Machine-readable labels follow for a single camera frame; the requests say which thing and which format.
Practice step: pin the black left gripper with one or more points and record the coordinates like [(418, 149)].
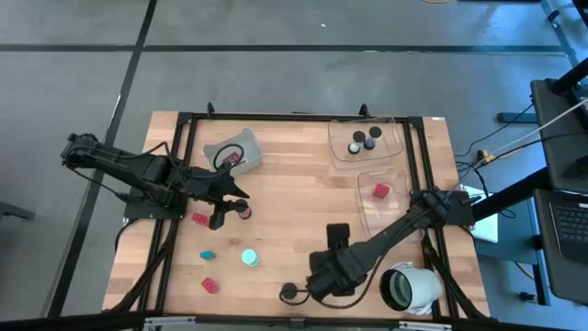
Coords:
[(202, 186)]

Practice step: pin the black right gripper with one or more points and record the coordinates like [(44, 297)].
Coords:
[(335, 276)]

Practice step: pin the red sand timer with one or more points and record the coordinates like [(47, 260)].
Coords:
[(246, 214)]

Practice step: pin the red plastic block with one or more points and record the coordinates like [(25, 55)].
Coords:
[(210, 285), (381, 190), (231, 159), (200, 219)]

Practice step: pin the black round disc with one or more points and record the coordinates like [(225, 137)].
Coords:
[(289, 290)]

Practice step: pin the white sand timer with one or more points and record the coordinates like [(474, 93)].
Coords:
[(354, 148)]

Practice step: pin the blue sand timer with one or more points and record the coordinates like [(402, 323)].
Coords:
[(375, 132)]

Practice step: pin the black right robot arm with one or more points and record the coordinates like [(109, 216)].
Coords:
[(390, 230)]

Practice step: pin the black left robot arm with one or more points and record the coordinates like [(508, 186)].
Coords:
[(115, 161)]

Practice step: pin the clear plastic tray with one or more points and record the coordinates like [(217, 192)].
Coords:
[(340, 156), (369, 207)]

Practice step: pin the teal plastic block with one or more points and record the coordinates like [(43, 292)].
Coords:
[(207, 254)]

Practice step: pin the grey plastic storage bin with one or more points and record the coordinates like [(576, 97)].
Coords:
[(250, 144)]

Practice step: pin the white cylindrical cup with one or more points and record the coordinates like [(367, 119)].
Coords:
[(418, 287)]

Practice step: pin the white paper sheet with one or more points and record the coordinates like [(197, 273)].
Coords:
[(487, 227)]

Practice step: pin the black support beam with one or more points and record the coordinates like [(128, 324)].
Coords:
[(510, 195)]

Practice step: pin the black rig bar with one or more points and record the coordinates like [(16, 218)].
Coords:
[(69, 322)]

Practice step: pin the dark stand foot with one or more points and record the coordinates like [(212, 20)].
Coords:
[(14, 211)]

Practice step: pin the black laptop computer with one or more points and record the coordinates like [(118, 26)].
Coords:
[(572, 225)]

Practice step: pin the black computer mouse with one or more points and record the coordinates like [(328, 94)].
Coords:
[(579, 168)]

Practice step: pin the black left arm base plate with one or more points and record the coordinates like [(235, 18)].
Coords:
[(138, 209)]

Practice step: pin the black aluminium table frame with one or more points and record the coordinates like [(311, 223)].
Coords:
[(294, 117)]

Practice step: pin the silver metal bracket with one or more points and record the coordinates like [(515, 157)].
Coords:
[(422, 326), (161, 323)]

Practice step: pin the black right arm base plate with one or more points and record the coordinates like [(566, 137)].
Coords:
[(464, 216)]

